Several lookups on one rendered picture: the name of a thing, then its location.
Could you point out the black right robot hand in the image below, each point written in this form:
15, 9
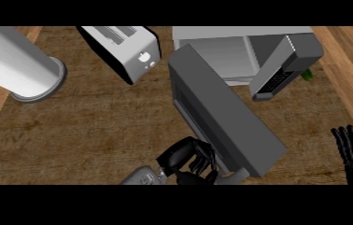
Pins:
343, 144

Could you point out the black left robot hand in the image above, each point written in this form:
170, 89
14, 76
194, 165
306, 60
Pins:
182, 155

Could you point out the dark grey microwave door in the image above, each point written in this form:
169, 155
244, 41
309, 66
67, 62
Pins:
221, 107

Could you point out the white and grey microwave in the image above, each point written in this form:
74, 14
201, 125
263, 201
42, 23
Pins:
280, 70

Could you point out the pale grey rounded object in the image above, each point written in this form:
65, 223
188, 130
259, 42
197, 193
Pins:
234, 176

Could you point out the green object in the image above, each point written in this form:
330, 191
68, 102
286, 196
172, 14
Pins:
308, 75

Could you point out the silver toaster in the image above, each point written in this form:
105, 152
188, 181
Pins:
130, 53

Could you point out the white cylinder with grey base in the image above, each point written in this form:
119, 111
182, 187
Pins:
26, 67

